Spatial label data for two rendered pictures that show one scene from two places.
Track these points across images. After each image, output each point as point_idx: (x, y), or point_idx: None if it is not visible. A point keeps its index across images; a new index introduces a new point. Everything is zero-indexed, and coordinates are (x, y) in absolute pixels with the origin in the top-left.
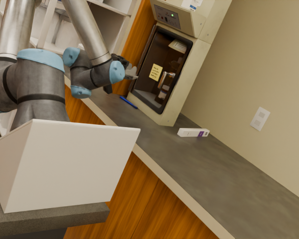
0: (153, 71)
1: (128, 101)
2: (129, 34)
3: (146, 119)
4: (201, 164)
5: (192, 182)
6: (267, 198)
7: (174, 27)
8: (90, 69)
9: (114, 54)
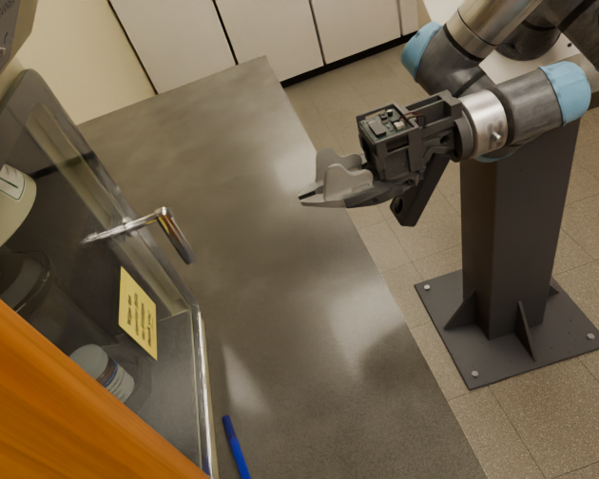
0: (139, 327)
1: (242, 462)
2: (149, 459)
3: (235, 335)
4: (208, 195)
5: (274, 143)
6: (142, 163)
7: None
8: (487, 77)
9: (408, 129)
